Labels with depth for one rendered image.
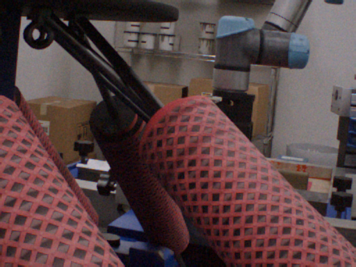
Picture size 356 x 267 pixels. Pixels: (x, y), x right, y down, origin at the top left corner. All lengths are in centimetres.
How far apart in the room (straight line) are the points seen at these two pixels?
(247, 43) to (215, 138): 96
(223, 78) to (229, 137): 96
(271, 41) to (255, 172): 99
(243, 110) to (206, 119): 97
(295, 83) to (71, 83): 187
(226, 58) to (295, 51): 14
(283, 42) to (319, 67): 360
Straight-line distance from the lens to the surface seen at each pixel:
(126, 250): 75
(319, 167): 179
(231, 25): 127
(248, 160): 30
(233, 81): 126
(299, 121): 491
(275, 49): 128
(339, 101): 199
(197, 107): 32
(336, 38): 488
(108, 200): 103
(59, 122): 442
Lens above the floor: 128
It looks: 8 degrees down
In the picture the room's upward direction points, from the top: 5 degrees clockwise
